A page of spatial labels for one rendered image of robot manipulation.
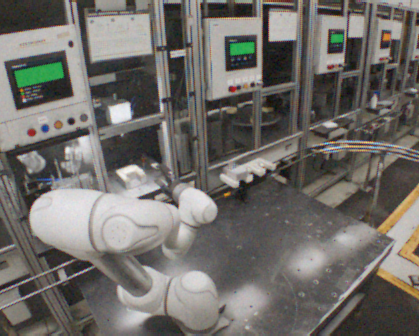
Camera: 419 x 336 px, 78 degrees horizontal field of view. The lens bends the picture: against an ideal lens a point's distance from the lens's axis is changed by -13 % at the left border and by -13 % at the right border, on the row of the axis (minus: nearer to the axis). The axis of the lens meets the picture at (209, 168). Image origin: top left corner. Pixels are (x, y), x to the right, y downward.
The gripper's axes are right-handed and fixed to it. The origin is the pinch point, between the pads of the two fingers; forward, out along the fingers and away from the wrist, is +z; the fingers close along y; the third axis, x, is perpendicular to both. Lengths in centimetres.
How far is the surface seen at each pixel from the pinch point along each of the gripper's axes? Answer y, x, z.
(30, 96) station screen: 45, 45, 18
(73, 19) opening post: 73, 20, 23
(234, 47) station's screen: 51, -65, 18
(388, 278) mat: -111, -138, -82
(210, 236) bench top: -44, -22, -9
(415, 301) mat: -111, -132, -108
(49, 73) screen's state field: 52, 35, 18
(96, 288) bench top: -44, 45, -6
